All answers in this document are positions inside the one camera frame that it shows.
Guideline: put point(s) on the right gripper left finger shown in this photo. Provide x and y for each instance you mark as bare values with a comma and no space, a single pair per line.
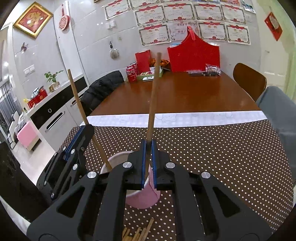
93,208

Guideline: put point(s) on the pink stool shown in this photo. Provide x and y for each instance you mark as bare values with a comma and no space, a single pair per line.
28,136

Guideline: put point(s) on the brown wooden chair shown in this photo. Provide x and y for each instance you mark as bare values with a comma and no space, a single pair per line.
250,80

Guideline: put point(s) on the red box on sideboard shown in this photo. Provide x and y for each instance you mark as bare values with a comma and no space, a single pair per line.
40,96

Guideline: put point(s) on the red round wall ornament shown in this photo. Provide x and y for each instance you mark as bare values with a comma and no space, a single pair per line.
64,20

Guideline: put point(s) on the small green potted plant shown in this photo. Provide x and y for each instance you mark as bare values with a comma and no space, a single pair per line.
52,78

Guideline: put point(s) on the white black sideboard cabinet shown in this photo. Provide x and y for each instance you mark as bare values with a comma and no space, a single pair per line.
56,115

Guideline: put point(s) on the red cola can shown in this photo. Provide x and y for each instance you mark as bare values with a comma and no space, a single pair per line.
131,73

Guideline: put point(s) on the pink cylindrical holder cup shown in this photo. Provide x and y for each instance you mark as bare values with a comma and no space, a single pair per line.
143,192

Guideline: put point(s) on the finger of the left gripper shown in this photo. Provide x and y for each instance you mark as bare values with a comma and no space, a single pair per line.
78,165
57,170

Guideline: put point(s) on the red gift bag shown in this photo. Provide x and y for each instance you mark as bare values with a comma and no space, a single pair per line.
193,53

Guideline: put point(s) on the small red box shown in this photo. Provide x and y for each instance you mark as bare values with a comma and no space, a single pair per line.
143,59

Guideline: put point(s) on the snack packet on table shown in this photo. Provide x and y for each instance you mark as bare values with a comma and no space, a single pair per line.
213,70

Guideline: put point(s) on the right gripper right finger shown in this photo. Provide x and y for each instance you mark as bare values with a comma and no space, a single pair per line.
204,208

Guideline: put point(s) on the hanging round brush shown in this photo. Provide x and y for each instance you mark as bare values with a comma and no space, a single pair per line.
114,53

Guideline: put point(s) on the black jacket on chair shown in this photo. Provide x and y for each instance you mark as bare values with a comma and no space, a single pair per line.
99,90

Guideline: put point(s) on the brown polka dot tablecloth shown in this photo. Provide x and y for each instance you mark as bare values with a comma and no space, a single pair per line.
248,158

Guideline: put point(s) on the red diamond door decoration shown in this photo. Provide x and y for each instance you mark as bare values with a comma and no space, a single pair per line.
274,26

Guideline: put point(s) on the red gold framed picture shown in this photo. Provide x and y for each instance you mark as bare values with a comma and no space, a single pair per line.
33,19

